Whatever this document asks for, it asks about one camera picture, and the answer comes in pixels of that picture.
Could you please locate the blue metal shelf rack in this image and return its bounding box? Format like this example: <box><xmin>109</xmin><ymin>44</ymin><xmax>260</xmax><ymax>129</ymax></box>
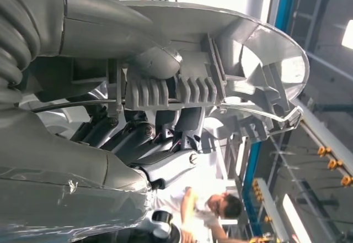
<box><xmin>242</xmin><ymin>0</ymin><xmax>299</xmax><ymax>236</ymax></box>

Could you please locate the ceiling light panel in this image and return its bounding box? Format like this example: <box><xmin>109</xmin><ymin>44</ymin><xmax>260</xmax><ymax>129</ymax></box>
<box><xmin>281</xmin><ymin>193</ymin><xmax>312</xmax><ymax>243</ymax></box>
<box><xmin>342</xmin><ymin>19</ymin><xmax>353</xmax><ymax>50</ymax></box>

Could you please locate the person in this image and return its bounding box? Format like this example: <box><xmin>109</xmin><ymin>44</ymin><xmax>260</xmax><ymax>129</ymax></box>
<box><xmin>152</xmin><ymin>152</ymin><xmax>250</xmax><ymax>243</ymax></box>

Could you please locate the grey rail with yellow rollers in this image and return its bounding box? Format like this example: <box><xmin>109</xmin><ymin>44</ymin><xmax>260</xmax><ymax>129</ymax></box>
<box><xmin>252</xmin><ymin>177</ymin><xmax>290</xmax><ymax>243</ymax></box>
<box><xmin>292</xmin><ymin>98</ymin><xmax>353</xmax><ymax>189</ymax></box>

